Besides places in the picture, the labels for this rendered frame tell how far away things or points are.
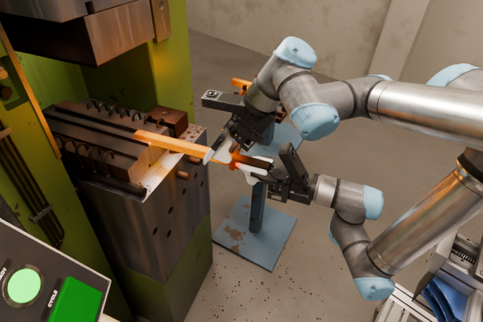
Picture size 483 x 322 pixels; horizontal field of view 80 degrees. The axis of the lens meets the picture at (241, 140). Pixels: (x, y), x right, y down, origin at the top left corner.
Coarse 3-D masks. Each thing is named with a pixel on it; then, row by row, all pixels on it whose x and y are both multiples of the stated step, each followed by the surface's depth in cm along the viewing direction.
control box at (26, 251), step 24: (0, 240) 41; (24, 240) 44; (0, 264) 40; (24, 264) 42; (48, 264) 45; (72, 264) 49; (0, 288) 38; (48, 288) 44; (96, 288) 51; (0, 312) 37; (24, 312) 40; (48, 312) 42
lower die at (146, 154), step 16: (48, 112) 93; (80, 112) 93; (96, 112) 95; (112, 112) 96; (64, 128) 88; (80, 128) 88; (96, 128) 87; (144, 128) 89; (160, 128) 89; (96, 144) 82; (112, 144) 82; (128, 144) 83; (144, 144) 83; (96, 160) 79; (112, 160) 79; (128, 160) 79; (144, 160) 82; (128, 176) 77
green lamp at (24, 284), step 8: (16, 272) 41; (24, 272) 42; (32, 272) 42; (16, 280) 40; (24, 280) 41; (32, 280) 42; (8, 288) 39; (16, 288) 40; (24, 288) 41; (32, 288) 42; (16, 296) 39; (24, 296) 40; (32, 296) 41
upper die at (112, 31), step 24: (144, 0) 66; (24, 24) 59; (48, 24) 57; (72, 24) 54; (96, 24) 55; (120, 24) 61; (144, 24) 68; (24, 48) 63; (48, 48) 60; (72, 48) 58; (96, 48) 57; (120, 48) 63
